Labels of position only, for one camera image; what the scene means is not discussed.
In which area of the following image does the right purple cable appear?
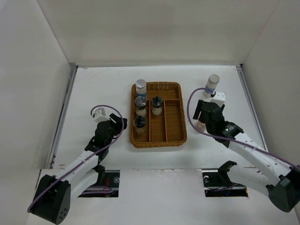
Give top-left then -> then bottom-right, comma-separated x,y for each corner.
187,87 -> 300,171

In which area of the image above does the purple cable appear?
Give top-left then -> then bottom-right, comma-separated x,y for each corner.
187,87 -> 300,171
27,105 -> 125,213

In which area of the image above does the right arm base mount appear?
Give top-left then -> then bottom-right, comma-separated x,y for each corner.
202,161 -> 248,197

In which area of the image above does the blue-label silver-lid shaker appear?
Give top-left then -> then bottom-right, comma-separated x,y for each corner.
135,79 -> 147,98

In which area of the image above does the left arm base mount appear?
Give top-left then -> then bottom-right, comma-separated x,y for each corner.
79,165 -> 120,198

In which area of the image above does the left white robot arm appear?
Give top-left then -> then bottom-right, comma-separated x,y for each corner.
27,113 -> 128,225

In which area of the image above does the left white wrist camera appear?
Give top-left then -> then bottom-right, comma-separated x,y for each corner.
93,107 -> 109,123

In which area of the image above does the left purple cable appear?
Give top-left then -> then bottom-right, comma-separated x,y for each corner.
27,105 -> 125,213

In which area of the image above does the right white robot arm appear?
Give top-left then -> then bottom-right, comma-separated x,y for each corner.
193,100 -> 300,212

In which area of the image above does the blue-label beige-lid shaker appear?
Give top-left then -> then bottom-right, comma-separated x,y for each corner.
202,74 -> 220,98

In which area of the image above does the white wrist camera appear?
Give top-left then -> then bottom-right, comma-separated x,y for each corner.
210,90 -> 225,107
93,107 -> 109,123

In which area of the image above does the brown wicker divided tray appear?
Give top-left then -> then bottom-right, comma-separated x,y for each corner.
129,82 -> 187,148

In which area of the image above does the black-lid glass jar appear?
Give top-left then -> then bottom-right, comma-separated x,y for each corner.
134,116 -> 146,135

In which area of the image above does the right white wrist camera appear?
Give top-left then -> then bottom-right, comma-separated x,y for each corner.
210,90 -> 225,107

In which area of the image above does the black-knob glass grinder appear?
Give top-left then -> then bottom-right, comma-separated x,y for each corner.
151,96 -> 163,116

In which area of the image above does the pink-lid condiment bottle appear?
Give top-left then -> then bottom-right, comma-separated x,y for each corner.
195,121 -> 206,132

